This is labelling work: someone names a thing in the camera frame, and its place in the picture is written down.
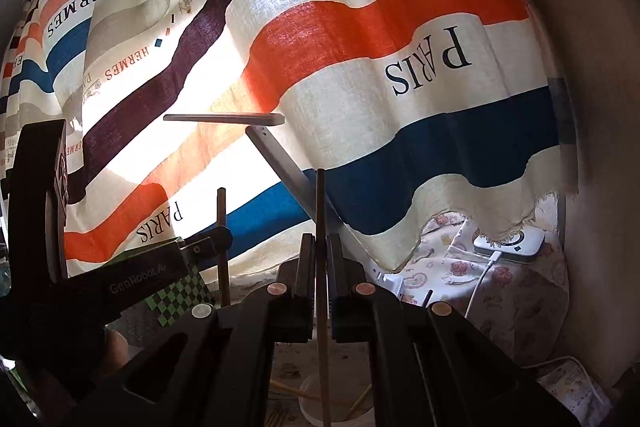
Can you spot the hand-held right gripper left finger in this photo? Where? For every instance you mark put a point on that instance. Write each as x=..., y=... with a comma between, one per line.
x=295, y=307

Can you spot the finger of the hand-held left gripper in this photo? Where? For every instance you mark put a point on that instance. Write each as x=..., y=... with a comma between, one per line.
x=205, y=246

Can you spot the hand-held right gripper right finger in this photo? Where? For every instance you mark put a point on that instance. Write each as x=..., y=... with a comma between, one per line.
x=345, y=307

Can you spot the clear plastic cup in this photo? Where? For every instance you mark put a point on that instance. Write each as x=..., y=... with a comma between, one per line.
x=312, y=409

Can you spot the person's left hand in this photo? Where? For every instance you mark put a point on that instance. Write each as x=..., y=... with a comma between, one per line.
x=116, y=349

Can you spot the green checkered box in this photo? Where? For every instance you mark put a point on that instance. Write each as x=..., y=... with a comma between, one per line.
x=175, y=302

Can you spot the white desk lamp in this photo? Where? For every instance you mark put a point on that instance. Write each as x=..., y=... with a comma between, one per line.
x=290, y=172

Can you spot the white charging device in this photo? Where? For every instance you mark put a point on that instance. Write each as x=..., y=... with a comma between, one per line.
x=510, y=244

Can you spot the striped curtain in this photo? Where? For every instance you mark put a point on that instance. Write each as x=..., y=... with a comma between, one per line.
x=350, y=57

